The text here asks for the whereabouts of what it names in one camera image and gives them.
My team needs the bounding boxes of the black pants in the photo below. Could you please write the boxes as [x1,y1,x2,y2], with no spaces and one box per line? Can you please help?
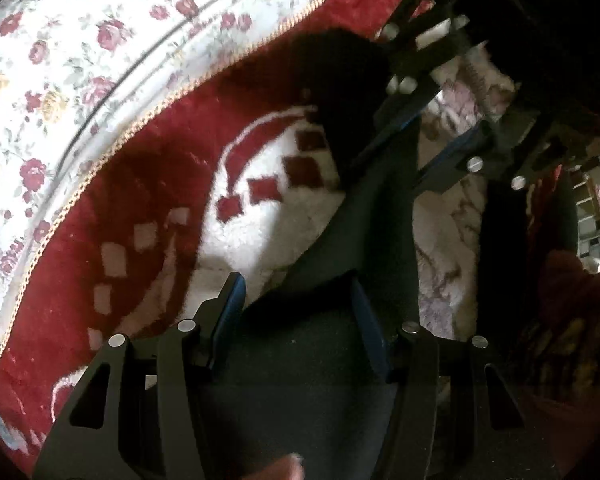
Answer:
[202,29,425,479]

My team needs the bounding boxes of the red white floral blanket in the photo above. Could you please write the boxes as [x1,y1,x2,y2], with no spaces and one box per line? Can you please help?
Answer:
[0,0,519,476]

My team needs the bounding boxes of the floral rose bed sheet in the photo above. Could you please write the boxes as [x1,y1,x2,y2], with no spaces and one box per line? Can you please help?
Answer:
[0,0,312,343]

